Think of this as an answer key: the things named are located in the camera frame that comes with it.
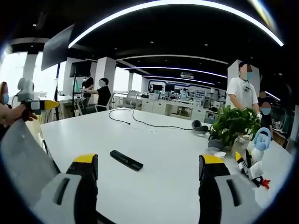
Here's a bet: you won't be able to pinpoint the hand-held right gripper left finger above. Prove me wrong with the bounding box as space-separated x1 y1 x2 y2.
31 153 99 224

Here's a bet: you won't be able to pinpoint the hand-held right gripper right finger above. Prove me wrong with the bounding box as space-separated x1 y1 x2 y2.
198 154 267 224

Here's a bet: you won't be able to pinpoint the black remote control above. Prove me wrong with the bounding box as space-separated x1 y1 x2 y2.
110 150 144 172

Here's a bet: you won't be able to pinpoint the person's left hand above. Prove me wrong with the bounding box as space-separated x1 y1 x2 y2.
14 104 38 122

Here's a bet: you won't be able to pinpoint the black monitor on stand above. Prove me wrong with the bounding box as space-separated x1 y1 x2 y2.
41 23 76 120

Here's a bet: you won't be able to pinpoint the grey pouch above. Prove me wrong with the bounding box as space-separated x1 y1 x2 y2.
207 138 225 152

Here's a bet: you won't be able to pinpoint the grey chair back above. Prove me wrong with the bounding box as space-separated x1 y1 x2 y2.
0 118 62 207

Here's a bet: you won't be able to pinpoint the grey headphones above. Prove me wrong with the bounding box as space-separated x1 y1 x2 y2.
191 119 211 138

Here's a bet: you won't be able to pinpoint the green potted plant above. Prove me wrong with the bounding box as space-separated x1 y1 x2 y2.
208 105 262 155

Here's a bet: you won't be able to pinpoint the grey office chair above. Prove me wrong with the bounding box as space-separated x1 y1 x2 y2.
118 90 142 111

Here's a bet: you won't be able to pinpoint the white counter row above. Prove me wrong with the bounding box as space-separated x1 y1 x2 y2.
139 97 212 121

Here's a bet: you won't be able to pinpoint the curved ceiling light strip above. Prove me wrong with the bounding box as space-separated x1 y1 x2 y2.
68 0 285 49

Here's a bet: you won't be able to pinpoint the black cable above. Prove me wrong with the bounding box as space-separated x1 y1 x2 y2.
108 108 195 131

